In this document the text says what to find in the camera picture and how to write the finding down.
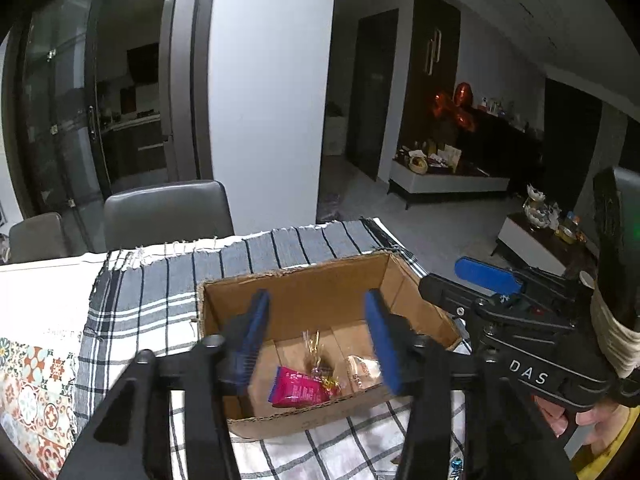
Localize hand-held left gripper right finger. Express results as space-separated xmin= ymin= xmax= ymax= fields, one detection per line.
xmin=364 ymin=290 xmax=576 ymax=480

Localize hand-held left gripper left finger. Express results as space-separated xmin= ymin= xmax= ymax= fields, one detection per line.
xmin=57 ymin=289 xmax=271 ymax=480

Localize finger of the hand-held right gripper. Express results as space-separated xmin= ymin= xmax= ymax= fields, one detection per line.
xmin=418 ymin=273 xmax=483 ymax=322
xmin=454 ymin=256 xmax=526 ymax=297

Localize clear pastry packet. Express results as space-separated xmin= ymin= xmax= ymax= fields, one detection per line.
xmin=345 ymin=355 xmax=387 ymax=394

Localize pink snack packet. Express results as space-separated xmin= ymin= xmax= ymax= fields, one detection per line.
xmin=267 ymin=366 xmax=333 ymax=409

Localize gold candy bag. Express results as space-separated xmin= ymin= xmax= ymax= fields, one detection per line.
xmin=300 ymin=330 xmax=347 ymax=399

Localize brown cardboard box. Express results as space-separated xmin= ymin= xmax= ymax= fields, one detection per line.
xmin=196 ymin=251 xmax=463 ymax=441

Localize person's right hand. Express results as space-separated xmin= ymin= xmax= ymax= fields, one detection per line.
xmin=536 ymin=396 xmax=627 ymax=450

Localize white coffee table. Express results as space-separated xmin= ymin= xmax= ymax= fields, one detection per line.
xmin=492 ymin=211 xmax=597 ymax=282

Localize white lotus ornament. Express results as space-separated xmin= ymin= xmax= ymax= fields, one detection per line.
xmin=522 ymin=184 xmax=562 ymax=231

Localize low white cabinet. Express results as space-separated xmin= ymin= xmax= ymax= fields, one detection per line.
xmin=388 ymin=146 xmax=511 ymax=211

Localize black white checkered tablecloth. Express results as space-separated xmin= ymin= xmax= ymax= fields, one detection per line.
xmin=74 ymin=217 xmax=475 ymax=480

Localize large grey chair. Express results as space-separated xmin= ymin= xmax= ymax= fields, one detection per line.
xmin=103 ymin=180 xmax=235 ymax=252

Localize red foil balloons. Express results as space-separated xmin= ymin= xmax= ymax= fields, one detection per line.
xmin=431 ymin=82 xmax=477 ymax=134

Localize white bin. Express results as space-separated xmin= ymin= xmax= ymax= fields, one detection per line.
xmin=324 ymin=102 xmax=349 ymax=159

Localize dark interior door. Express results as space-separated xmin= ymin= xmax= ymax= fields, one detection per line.
xmin=345 ymin=8 xmax=400 ymax=182

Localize white patterned table runner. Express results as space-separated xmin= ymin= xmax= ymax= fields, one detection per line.
xmin=0 ymin=252 xmax=108 ymax=479

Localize dark tall wardrobe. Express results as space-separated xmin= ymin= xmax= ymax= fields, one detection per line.
xmin=400 ymin=0 xmax=461 ymax=161

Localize small grey chair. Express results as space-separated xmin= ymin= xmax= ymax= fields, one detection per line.
xmin=8 ymin=212 xmax=69 ymax=265

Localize grey refrigerator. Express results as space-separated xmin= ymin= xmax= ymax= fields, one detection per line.
xmin=159 ymin=0 xmax=202 ymax=184

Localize glass sliding door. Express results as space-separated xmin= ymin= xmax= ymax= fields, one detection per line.
xmin=1 ymin=0 xmax=112 ymax=257

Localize dark wall panel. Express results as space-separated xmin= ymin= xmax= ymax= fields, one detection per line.
xmin=542 ymin=78 xmax=604 ymax=213

